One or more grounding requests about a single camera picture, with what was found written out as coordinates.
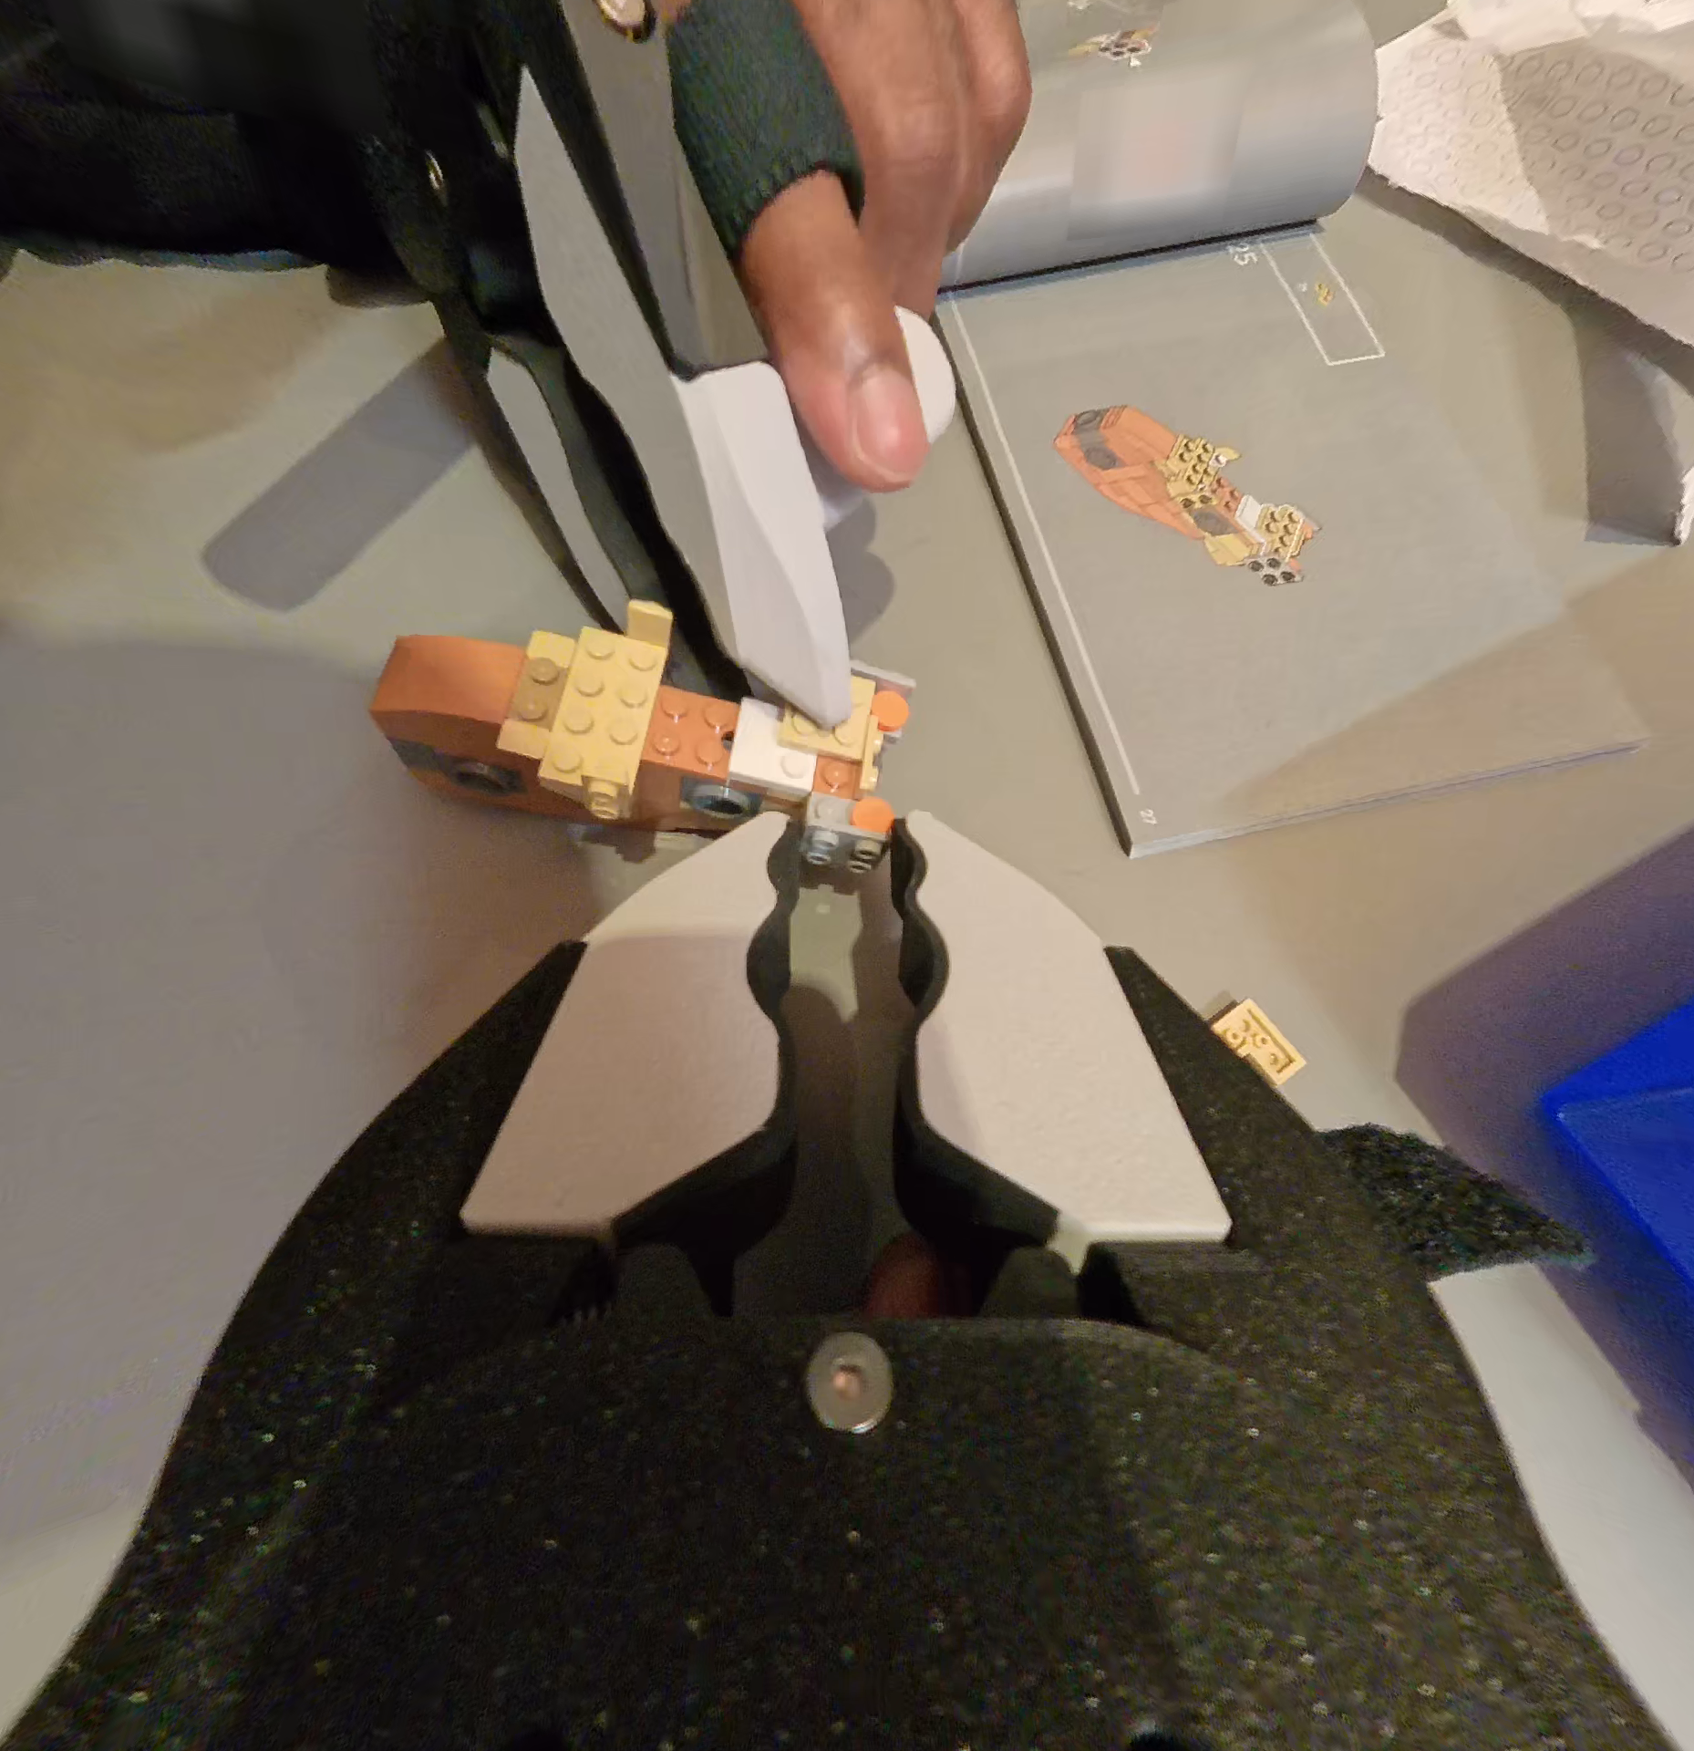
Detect white paper bag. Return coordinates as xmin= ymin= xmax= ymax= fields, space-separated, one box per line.
xmin=1362 ymin=0 xmax=1694 ymax=548

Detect brown tan brick model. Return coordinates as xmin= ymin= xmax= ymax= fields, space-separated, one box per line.
xmin=373 ymin=596 xmax=921 ymax=881

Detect small grey orange brick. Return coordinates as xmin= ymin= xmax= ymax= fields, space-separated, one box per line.
xmin=800 ymin=789 xmax=894 ymax=876

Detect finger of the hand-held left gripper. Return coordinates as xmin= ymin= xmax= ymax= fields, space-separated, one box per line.
xmin=518 ymin=63 xmax=852 ymax=729
xmin=481 ymin=340 xmax=644 ymax=645

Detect person's left hand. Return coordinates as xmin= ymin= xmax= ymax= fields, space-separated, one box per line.
xmin=737 ymin=0 xmax=1037 ymax=493

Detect tan corner plate brick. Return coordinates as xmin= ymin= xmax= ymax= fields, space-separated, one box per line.
xmin=1206 ymin=997 xmax=1307 ymax=1092

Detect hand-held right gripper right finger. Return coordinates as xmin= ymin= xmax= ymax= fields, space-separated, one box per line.
xmin=888 ymin=808 xmax=1232 ymax=1277

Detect grey instruction booklet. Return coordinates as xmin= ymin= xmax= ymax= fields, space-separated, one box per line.
xmin=929 ymin=0 xmax=1655 ymax=858

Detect blue plastic bin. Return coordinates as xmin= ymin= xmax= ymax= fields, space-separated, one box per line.
xmin=1537 ymin=978 xmax=1694 ymax=1417

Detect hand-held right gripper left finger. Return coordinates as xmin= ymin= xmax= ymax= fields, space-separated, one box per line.
xmin=456 ymin=817 xmax=806 ymax=1236

